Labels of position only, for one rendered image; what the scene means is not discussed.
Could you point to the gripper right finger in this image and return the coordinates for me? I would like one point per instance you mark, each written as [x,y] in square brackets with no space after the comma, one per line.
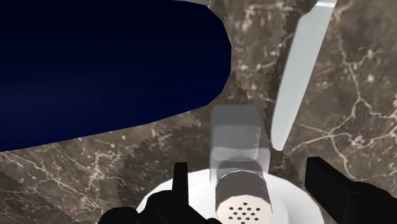
[347,194]

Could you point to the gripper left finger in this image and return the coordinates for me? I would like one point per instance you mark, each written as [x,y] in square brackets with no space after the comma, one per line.
[180,198]

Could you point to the white plate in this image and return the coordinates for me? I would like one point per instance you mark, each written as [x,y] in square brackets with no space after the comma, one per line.
[297,204]

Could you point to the glass salt shaker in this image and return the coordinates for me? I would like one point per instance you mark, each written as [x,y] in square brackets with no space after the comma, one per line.
[240,161]

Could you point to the white knife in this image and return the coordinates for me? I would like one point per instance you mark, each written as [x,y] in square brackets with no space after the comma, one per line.
[297,77]

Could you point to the dark blue bowl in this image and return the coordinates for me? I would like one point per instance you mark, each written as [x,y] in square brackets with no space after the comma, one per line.
[105,68]

